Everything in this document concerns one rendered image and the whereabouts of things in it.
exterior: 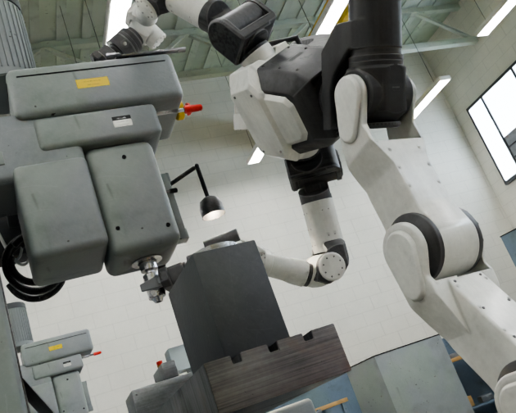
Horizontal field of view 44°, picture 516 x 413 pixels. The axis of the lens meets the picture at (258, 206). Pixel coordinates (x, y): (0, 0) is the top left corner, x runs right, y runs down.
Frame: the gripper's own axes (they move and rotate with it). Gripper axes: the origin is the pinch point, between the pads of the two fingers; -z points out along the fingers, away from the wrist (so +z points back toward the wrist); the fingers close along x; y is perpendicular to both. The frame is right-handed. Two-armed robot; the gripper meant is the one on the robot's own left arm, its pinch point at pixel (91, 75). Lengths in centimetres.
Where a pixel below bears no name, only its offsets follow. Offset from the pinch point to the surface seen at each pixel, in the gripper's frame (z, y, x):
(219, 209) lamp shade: -5, -56, 7
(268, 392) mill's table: -42, -102, -67
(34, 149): -30.3, -15.4, -16.4
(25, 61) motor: -12.6, 10.0, -11.4
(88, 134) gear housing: -17.5, -21.3, -13.6
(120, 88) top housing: -1.1, -16.4, -11.4
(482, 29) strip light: 503, -15, 472
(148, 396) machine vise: -56, -80, -13
